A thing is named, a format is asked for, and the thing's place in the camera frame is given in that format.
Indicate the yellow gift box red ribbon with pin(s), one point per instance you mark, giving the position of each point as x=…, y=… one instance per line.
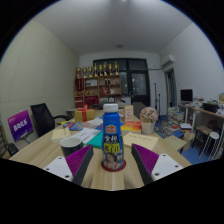
x=80, y=115

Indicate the orange standing card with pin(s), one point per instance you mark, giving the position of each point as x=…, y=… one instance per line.
x=128, y=113

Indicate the black computer monitor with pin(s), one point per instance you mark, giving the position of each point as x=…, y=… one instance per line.
x=186, y=95

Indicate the flat round red coaster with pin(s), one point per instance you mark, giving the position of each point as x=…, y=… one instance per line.
x=123, y=166

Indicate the black hard suitcase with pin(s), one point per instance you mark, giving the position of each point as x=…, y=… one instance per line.
x=12, y=149

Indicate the wooden shelf unit with trophies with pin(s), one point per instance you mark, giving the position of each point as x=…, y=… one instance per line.
x=96, y=88

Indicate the black cup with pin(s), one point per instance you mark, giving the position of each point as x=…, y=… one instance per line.
x=70, y=146

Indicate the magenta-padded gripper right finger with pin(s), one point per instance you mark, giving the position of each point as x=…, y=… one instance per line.
x=148, y=160

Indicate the pink flowers in white pot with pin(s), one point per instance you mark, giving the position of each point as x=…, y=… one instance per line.
x=148, y=116

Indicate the wooden stool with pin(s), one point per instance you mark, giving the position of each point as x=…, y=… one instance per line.
x=203, y=129

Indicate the blue drink bottle white cap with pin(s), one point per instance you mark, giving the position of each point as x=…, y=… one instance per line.
x=112, y=140

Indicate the purple sign board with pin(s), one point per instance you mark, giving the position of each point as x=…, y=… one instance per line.
x=20, y=125

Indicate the yellow notepad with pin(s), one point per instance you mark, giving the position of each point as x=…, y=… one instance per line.
x=60, y=134
x=140, y=140

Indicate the dark glass double door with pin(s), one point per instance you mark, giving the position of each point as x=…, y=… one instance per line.
x=136, y=83

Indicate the white wall air conditioner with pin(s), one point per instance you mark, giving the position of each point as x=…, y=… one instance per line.
x=167, y=60

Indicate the white paper booklet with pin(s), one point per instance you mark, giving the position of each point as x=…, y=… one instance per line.
x=85, y=135

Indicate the white round stool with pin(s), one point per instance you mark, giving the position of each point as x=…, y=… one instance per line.
x=211, y=136

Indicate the grey office chair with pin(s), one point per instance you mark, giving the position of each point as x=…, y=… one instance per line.
x=139, y=108

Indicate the orange yellow book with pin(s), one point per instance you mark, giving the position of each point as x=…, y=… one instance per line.
x=131, y=127

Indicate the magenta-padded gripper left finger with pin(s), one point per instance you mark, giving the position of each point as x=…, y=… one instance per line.
x=78, y=160

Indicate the teal book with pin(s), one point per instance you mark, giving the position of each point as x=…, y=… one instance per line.
x=96, y=140

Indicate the wooden side desk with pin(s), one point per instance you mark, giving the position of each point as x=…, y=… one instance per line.
x=213, y=115

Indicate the black office chair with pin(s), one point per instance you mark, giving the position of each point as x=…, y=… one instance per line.
x=43, y=118

